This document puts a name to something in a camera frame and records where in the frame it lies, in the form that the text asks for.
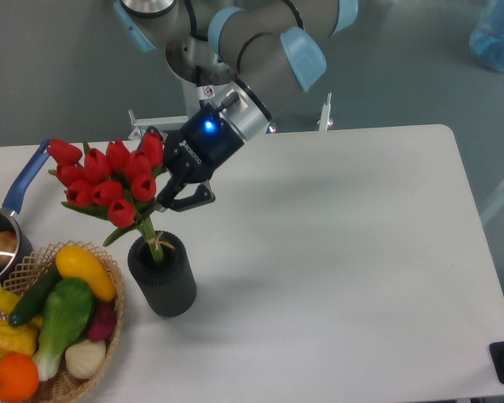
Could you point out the black robotic gripper body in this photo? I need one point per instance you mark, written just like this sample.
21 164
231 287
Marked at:
200 146

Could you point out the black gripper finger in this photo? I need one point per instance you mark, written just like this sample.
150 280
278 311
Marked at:
155 131
168 199

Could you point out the red tulip bouquet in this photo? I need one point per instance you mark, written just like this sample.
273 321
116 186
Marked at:
114 185

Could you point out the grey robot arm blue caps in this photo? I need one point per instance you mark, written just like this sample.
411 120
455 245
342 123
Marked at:
275 56

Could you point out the dark grey ribbed vase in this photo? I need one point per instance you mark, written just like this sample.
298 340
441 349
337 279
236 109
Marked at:
163 272

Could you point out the yellow squash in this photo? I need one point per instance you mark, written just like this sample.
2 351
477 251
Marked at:
72 261

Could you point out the purple red radish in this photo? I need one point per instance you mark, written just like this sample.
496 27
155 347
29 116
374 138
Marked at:
103 323

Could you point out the green bok choy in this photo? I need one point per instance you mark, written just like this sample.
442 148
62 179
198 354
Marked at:
66 313

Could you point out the dark green cucumber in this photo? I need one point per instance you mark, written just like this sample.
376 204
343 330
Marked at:
33 300

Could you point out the brown bread roll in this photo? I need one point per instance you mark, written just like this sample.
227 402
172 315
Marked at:
8 247

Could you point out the white garlic bulb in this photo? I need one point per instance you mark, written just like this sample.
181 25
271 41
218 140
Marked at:
83 359

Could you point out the yellow banana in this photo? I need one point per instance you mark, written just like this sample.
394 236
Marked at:
8 300

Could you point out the yellow bell pepper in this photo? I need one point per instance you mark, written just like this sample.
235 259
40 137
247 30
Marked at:
21 340

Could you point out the orange fruit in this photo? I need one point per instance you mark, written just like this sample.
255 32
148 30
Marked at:
19 378

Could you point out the blue handled saucepan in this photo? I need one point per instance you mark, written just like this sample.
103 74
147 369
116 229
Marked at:
12 205

